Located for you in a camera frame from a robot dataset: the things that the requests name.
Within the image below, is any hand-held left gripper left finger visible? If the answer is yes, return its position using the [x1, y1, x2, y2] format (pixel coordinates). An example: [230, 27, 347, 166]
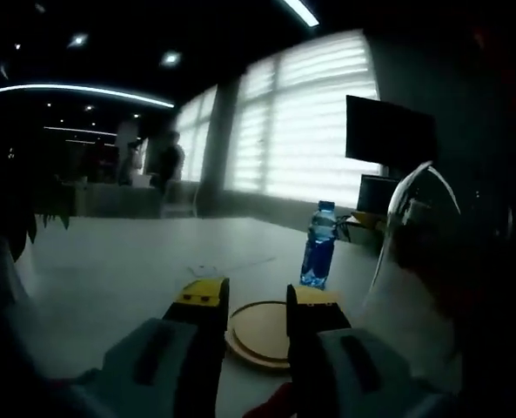
[44, 277, 231, 418]

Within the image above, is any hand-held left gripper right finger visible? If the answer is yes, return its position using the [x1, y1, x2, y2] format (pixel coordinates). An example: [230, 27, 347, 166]
[285, 285, 463, 418]

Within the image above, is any clear glass dome cover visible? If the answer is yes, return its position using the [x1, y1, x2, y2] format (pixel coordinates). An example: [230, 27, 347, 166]
[365, 159, 467, 387]

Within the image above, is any blue drink bottle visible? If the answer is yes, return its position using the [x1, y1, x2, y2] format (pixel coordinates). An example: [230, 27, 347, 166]
[298, 199, 338, 292]

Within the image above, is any person's left hand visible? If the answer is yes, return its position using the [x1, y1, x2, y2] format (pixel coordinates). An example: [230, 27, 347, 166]
[243, 381, 296, 418]

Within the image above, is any round wooden base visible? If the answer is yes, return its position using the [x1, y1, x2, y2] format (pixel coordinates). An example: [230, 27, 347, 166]
[224, 298, 294, 376]

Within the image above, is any small black monitor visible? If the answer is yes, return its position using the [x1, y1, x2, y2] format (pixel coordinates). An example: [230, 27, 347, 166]
[356, 173, 401, 215]

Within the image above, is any yellow box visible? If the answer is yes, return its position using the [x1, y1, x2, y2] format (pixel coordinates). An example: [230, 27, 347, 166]
[349, 209, 391, 233]

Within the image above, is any white chair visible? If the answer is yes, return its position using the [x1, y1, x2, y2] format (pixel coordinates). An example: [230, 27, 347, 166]
[158, 179, 198, 219]

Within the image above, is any large black monitor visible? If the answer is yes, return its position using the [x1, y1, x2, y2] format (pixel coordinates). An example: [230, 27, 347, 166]
[345, 94, 438, 167]

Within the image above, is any green potted plant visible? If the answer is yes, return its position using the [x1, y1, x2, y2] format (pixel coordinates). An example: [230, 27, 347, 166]
[0, 172, 72, 265]

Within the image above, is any bright window with blinds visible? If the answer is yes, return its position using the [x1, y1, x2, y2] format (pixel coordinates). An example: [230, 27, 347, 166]
[173, 29, 384, 206]

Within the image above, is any curved ceiling light strip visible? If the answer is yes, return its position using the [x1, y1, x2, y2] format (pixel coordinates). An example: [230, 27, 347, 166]
[0, 83, 177, 109]

